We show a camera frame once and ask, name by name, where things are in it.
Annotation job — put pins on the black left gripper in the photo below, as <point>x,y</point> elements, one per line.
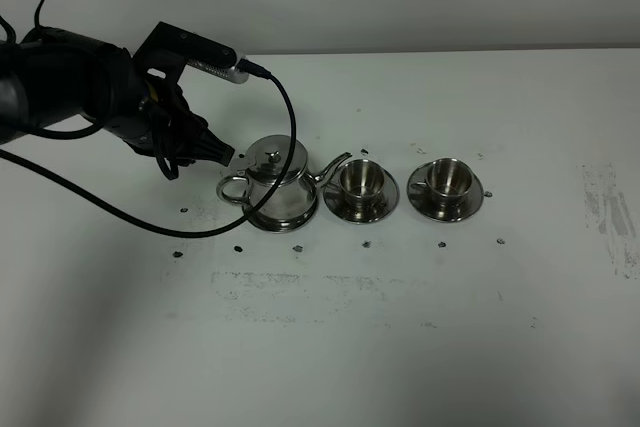
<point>176,137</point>

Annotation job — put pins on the stainless steel teapot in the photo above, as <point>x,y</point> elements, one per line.
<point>274,161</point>

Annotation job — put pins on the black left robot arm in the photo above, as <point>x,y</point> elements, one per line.
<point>55,74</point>

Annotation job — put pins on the steel teapot saucer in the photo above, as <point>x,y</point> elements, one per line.
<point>270,220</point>

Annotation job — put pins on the left stainless steel teacup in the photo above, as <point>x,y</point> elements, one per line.
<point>358,183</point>

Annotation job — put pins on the stainless steel teacup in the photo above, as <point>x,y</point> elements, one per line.
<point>358,183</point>
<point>444,181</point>

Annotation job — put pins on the right stainless steel teacup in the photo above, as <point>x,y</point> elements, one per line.
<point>444,181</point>

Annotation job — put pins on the left steel cup saucer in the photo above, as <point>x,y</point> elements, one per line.
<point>371,211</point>

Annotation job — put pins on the steel cup saucer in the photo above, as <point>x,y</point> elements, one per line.
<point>448,209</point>
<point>371,211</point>

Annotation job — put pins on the right steel cup saucer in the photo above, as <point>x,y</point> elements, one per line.
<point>448,209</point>

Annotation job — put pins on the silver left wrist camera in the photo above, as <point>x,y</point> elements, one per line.
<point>225,67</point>

